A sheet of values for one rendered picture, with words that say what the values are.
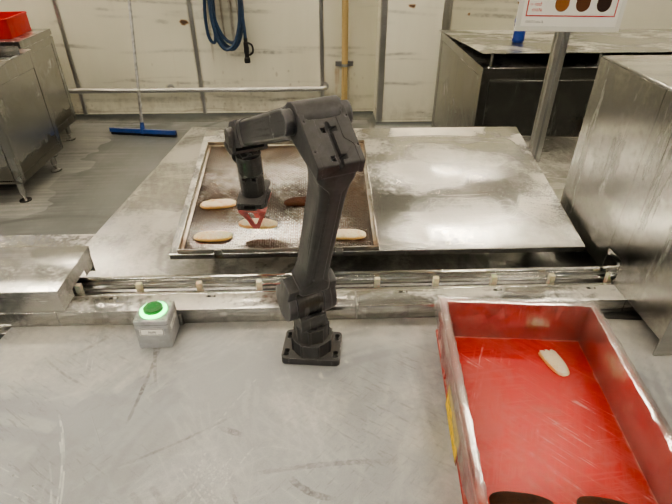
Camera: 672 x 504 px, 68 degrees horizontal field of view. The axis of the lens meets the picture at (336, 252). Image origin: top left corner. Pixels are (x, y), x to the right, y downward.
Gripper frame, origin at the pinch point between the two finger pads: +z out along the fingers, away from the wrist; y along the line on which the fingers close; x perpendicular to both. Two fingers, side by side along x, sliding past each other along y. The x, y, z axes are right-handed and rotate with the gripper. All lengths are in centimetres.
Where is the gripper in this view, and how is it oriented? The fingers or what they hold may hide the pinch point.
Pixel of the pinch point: (257, 221)
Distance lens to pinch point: 126.5
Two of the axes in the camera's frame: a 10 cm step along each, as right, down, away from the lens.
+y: -0.7, 6.8, -7.3
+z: 0.0, 7.4, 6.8
